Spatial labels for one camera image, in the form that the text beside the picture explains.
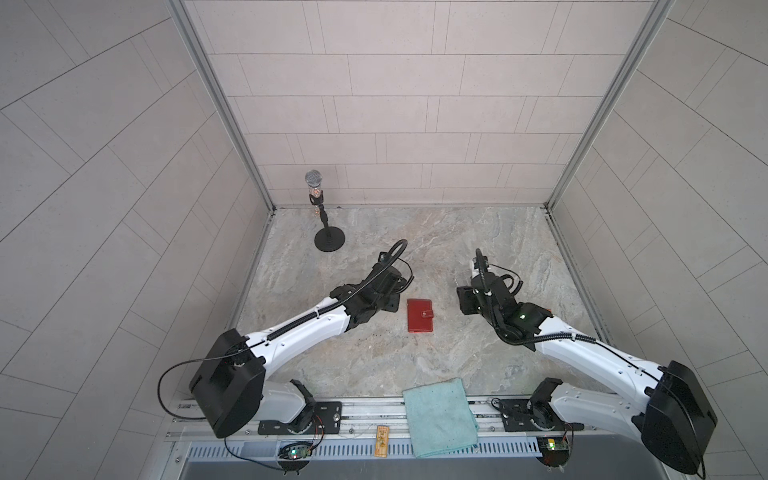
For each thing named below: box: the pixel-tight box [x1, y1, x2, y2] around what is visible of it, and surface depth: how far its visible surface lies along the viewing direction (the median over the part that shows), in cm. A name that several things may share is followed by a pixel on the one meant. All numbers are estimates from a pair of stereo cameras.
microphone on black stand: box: [305, 169, 345, 252], surface depth 106 cm
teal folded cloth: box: [402, 377, 478, 458], surface depth 72 cm
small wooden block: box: [374, 425, 390, 458], surface depth 68 cm
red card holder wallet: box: [407, 298, 434, 333], surface depth 89 cm
